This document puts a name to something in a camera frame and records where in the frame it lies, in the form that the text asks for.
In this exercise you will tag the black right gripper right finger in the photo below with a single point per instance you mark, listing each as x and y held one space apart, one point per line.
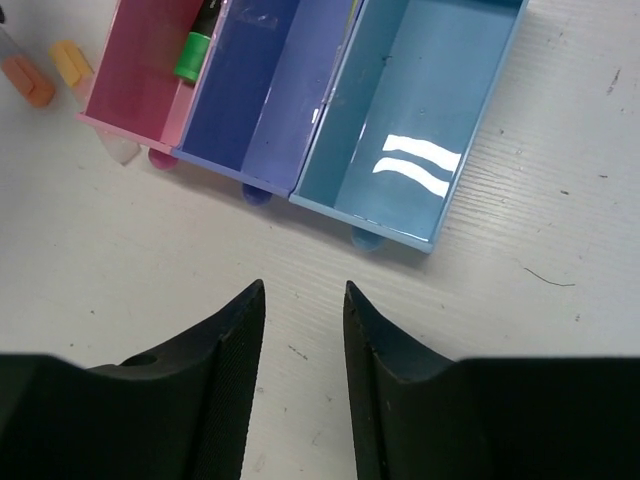
416 414

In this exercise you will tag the purple-blue storage bin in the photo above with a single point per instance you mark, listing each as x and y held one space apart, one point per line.
262 89

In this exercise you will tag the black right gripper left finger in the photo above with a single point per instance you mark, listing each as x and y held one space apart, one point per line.
179 410

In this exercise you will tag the green black highlighter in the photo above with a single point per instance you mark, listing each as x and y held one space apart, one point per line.
192 57

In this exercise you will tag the light blue storage bin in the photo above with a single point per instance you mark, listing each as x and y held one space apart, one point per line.
406 102

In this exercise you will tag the orange capped highlighter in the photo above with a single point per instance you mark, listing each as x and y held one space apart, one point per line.
26 77

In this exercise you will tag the pink storage bin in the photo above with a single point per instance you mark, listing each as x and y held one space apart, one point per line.
134 94

